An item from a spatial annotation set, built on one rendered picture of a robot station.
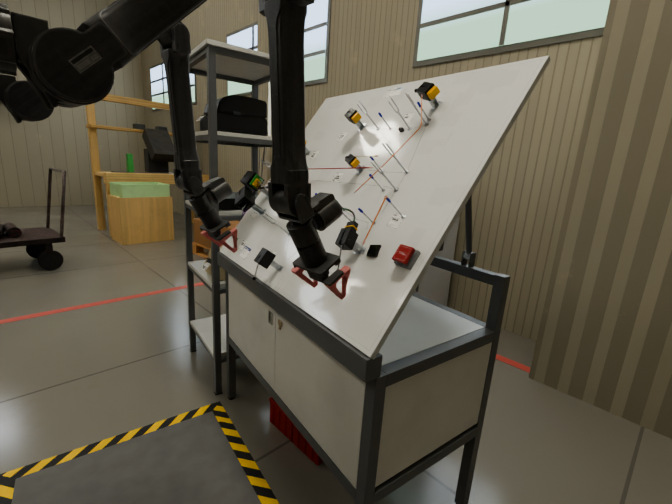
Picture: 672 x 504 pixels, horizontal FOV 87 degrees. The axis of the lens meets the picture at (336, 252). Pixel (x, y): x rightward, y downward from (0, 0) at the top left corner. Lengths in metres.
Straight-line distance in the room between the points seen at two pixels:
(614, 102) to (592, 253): 0.84
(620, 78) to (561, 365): 1.70
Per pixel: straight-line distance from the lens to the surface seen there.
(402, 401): 1.13
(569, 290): 2.64
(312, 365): 1.26
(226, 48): 1.98
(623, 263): 2.56
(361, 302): 1.02
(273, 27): 0.73
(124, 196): 5.93
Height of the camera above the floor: 1.34
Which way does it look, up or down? 14 degrees down
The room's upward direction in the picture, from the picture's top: 4 degrees clockwise
